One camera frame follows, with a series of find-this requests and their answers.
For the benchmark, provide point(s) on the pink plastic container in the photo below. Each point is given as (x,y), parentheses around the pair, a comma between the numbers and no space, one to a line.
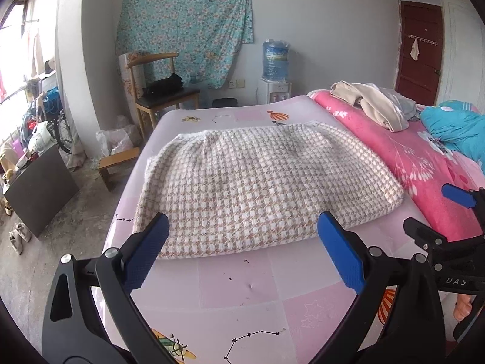
(17,146)

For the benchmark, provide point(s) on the beige white houndstooth coat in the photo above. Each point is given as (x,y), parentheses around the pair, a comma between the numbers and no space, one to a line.
(257,185)

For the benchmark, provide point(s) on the pink floral blanket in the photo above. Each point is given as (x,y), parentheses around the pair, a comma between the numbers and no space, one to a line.
(416,167)

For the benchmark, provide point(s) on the teal floral wall cloth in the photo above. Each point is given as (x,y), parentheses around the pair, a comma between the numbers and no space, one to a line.
(182,26)

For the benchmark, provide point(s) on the black bin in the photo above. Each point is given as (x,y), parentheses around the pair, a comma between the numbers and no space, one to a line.
(225,103)

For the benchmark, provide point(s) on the wooden chair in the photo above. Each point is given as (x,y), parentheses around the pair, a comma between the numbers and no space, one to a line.
(166,99)

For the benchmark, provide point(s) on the pink printed bed sheet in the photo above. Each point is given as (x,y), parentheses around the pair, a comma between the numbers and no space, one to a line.
(265,292)

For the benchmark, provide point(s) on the white floral storage box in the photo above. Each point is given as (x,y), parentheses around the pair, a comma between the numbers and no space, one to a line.
(123,79)

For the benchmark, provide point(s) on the black bag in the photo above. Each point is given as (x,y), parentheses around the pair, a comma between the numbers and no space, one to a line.
(163,85)

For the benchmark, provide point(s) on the beige hanging coat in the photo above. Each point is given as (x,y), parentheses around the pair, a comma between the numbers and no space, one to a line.
(38,53)

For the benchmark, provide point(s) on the white water dispenser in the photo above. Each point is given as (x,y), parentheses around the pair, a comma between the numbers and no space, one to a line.
(274,93)

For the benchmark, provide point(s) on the person's right hand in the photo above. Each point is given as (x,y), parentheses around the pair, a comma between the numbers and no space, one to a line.
(462,309)

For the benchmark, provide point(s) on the clear plastic bag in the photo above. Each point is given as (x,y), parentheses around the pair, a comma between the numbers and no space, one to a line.
(117,140)

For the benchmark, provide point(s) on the blue bicycle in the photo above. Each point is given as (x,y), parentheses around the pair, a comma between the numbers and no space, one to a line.
(51,100)

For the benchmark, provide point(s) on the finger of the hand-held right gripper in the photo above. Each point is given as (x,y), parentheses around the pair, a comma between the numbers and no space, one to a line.
(454,193)
(420,231)

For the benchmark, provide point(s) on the white shoe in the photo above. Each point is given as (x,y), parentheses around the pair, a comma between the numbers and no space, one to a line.
(16,243)
(24,232)

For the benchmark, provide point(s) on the beige clothing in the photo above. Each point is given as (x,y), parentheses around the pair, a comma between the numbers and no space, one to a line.
(379,102)

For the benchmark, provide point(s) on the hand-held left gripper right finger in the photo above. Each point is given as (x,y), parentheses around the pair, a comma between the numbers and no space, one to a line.
(341,250)

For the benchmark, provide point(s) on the small wooden stool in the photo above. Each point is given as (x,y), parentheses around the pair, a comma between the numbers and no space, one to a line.
(117,157)

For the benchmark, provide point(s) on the wall socket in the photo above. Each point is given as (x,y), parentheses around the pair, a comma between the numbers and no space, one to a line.
(237,83)

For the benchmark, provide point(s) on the brown door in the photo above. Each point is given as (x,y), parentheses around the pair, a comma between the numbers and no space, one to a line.
(416,79)

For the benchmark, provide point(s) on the white bag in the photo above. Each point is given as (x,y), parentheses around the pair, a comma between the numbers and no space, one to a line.
(39,138)

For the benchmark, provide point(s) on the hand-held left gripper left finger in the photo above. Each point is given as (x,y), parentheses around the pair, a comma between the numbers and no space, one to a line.
(147,250)

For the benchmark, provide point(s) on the white hook rack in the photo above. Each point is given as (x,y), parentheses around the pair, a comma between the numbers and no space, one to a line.
(424,40)

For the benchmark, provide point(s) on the small hanging cloth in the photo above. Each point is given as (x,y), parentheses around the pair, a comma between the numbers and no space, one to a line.
(415,51)

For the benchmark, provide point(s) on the blue water bottle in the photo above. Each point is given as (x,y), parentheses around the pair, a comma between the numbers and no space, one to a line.
(276,60)

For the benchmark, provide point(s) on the blue quilt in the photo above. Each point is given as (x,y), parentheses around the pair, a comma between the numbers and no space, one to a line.
(454,125)

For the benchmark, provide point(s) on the grey clothing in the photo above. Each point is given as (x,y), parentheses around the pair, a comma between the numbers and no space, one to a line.
(409,106)

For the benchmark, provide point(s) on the dark board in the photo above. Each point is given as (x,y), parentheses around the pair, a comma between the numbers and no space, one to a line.
(38,193)

